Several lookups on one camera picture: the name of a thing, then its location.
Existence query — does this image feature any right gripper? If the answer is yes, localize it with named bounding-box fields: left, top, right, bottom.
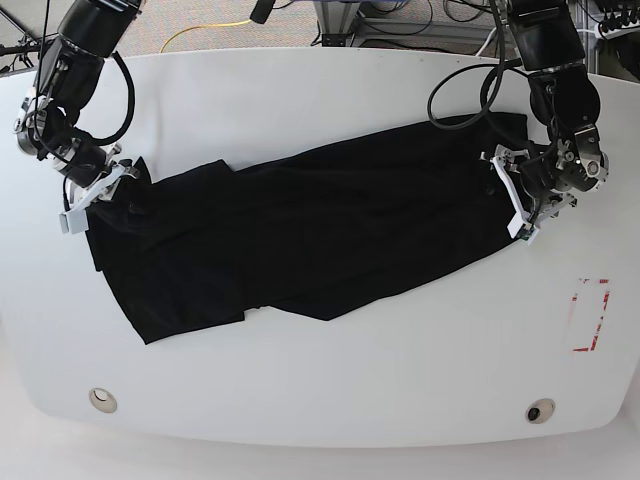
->
left=62, top=159, right=140, bottom=214

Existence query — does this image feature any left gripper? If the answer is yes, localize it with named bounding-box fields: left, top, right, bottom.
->
left=480, top=144, right=577, bottom=230

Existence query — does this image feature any black T-shirt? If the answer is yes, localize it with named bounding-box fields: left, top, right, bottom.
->
left=86, top=113, right=528, bottom=344

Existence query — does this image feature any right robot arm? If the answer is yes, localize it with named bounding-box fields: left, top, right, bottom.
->
left=13, top=1, right=148, bottom=212

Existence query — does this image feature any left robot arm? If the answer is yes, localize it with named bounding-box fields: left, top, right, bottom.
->
left=428, top=1, right=609, bottom=240

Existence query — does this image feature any red tape rectangle marking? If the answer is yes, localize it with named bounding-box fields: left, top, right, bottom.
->
left=567, top=278, right=611, bottom=353

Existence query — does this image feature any white power strip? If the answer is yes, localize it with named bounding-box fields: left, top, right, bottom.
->
left=594, top=13, right=639, bottom=40

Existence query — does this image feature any right table grommet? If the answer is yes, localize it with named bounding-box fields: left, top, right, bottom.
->
left=525, top=398, right=555, bottom=424

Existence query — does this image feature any table grommet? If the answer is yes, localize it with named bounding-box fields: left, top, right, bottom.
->
left=525, top=398, right=555, bottom=424
left=88, top=388, right=118, bottom=414

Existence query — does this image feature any left table grommet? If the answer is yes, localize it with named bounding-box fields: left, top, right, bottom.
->
left=88, top=388, right=118, bottom=414

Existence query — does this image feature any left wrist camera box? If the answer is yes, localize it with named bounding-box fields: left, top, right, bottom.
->
left=507, top=216, right=539, bottom=245

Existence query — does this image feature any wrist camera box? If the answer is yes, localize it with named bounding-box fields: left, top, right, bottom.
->
left=507, top=216, right=539, bottom=245
left=59, top=209, right=89, bottom=235

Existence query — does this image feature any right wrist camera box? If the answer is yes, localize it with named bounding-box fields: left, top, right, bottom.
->
left=59, top=209, right=89, bottom=235

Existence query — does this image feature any yellow cable on floor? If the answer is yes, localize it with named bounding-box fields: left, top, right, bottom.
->
left=159, top=18, right=251, bottom=54

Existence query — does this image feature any aluminium table leg frame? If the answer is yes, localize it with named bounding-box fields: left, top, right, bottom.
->
left=311, top=1, right=366, bottom=47

